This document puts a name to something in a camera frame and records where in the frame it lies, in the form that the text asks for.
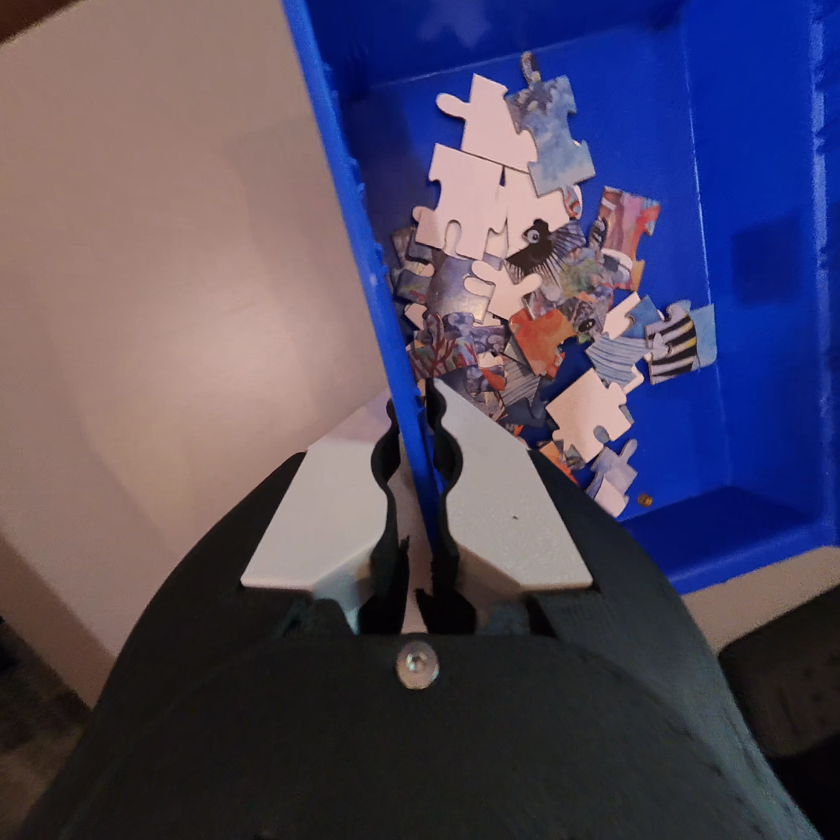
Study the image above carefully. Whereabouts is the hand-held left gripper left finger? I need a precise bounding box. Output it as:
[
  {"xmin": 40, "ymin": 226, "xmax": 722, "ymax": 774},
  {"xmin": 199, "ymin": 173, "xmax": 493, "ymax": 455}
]
[{"xmin": 241, "ymin": 397, "xmax": 411, "ymax": 634}]

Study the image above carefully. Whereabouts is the pile of jigsaw puzzle pieces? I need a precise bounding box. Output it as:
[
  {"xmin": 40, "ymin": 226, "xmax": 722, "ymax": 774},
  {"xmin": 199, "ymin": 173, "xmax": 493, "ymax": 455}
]
[{"xmin": 390, "ymin": 51, "xmax": 718, "ymax": 519}]

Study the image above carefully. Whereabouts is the dark perforated panel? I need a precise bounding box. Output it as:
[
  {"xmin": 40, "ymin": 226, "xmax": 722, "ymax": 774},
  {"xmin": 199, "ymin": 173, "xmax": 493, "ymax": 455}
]
[{"xmin": 718, "ymin": 623, "xmax": 840, "ymax": 788}]

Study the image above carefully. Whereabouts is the blue plastic bin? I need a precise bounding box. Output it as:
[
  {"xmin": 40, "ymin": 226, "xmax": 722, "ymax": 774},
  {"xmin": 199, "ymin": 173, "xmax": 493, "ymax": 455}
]
[{"xmin": 282, "ymin": 0, "xmax": 840, "ymax": 595}]

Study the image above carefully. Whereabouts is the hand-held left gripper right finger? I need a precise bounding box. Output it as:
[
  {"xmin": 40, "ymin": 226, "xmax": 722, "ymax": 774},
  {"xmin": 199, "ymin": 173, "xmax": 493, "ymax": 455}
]
[{"xmin": 413, "ymin": 377, "xmax": 592, "ymax": 634}]

